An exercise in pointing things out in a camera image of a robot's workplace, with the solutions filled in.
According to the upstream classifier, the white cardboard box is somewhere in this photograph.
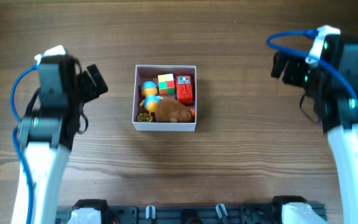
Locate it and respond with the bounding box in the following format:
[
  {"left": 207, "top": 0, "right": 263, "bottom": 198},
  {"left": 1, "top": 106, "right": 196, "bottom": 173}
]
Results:
[{"left": 132, "top": 65, "right": 198, "bottom": 131}]

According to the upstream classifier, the yellow duck toy blue hat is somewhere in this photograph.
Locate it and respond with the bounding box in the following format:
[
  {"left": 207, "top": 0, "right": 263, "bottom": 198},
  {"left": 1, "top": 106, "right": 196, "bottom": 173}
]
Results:
[{"left": 139, "top": 81, "right": 163, "bottom": 114}]

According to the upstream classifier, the yellow round fan wheel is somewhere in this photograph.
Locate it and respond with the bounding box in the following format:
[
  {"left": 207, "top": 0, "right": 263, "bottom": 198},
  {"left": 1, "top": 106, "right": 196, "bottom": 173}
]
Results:
[{"left": 136, "top": 113, "right": 154, "bottom": 123}]

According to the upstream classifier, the colourful puzzle cube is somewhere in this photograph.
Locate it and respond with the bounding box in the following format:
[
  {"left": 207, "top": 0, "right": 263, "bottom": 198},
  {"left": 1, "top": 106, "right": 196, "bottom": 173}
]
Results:
[{"left": 158, "top": 73, "right": 175, "bottom": 95}]

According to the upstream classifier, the brown plush bear with orange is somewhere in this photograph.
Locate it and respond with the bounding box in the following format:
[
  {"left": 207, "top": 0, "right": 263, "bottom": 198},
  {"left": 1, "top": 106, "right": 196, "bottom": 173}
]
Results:
[{"left": 155, "top": 99, "right": 195, "bottom": 123}]

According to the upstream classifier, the red toy truck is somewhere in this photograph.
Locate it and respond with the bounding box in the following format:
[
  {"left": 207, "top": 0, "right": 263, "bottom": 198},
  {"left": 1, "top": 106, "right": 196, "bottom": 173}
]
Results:
[{"left": 175, "top": 75, "right": 194, "bottom": 105}]

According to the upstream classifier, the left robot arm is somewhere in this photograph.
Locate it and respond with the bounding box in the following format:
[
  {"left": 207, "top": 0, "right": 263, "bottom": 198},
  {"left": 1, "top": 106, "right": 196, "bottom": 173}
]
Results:
[{"left": 10, "top": 55, "right": 108, "bottom": 223}]

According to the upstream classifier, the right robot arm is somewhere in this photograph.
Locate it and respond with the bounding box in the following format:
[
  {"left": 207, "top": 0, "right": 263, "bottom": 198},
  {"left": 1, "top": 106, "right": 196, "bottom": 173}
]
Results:
[{"left": 271, "top": 51, "right": 358, "bottom": 223}]

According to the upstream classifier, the right blue cable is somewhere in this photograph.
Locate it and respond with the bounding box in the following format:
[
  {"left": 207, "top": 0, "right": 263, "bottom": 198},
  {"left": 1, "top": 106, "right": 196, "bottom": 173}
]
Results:
[{"left": 265, "top": 29, "right": 358, "bottom": 200}]

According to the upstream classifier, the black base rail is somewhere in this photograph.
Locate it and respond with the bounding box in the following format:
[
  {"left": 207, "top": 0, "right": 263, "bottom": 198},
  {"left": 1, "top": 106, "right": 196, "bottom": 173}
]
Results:
[{"left": 56, "top": 198, "right": 328, "bottom": 224}]

